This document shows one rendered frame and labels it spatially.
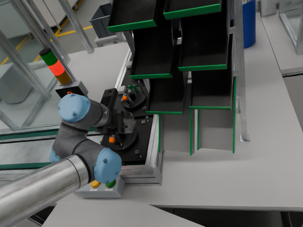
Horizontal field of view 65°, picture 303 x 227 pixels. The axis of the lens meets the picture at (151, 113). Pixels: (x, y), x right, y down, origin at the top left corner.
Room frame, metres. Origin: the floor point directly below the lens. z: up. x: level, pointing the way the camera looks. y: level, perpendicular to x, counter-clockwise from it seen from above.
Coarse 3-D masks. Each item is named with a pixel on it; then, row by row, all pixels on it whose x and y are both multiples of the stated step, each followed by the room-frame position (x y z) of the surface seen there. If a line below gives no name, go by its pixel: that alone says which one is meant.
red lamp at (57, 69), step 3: (57, 63) 0.94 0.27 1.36; (60, 63) 0.96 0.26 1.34; (48, 66) 0.94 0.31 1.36; (51, 66) 0.93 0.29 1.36; (54, 66) 0.93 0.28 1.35; (57, 66) 0.93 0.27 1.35; (60, 66) 0.94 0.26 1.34; (51, 69) 0.93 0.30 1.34; (54, 69) 0.93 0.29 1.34; (57, 69) 0.93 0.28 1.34; (60, 69) 0.94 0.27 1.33; (63, 69) 0.94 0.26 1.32; (54, 72) 0.93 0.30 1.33; (57, 72) 0.93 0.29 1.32; (60, 72) 0.93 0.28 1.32; (57, 75) 0.93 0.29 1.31
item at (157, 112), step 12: (180, 36) 0.76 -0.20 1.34; (180, 48) 0.76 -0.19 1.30; (180, 72) 0.68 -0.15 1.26; (156, 84) 0.70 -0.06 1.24; (168, 84) 0.67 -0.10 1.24; (180, 84) 0.64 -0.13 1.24; (156, 96) 0.66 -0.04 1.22; (168, 96) 0.63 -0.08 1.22; (180, 96) 0.60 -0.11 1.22; (156, 108) 0.62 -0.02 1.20; (168, 108) 0.59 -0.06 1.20; (180, 108) 0.57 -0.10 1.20
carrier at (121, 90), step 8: (120, 88) 1.13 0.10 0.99; (128, 88) 1.13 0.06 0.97; (136, 88) 1.03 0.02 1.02; (144, 88) 1.06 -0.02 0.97; (120, 96) 1.08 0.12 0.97; (128, 96) 1.03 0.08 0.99; (136, 96) 1.00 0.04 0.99; (144, 96) 0.97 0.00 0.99; (120, 104) 1.02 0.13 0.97; (128, 104) 0.96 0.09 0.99; (136, 104) 0.94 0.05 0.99; (144, 104) 0.94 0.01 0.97; (136, 112) 0.91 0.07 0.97; (144, 112) 0.88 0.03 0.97
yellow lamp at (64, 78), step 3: (63, 72) 0.94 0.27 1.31; (66, 72) 0.95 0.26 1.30; (60, 75) 0.93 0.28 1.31; (63, 75) 0.93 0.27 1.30; (66, 75) 0.94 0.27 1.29; (57, 78) 0.94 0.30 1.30; (60, 78) 0.93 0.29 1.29; (63, 78) 0.93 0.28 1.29; (66, 78) 0.93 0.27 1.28; (69, 78) 0.94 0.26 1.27; (60, 81) 0.93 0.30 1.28; (63, 81) 0.93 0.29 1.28; (66, 81) 0.93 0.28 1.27; (69, 81) 0.94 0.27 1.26; (63, 84) 0.93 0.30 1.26
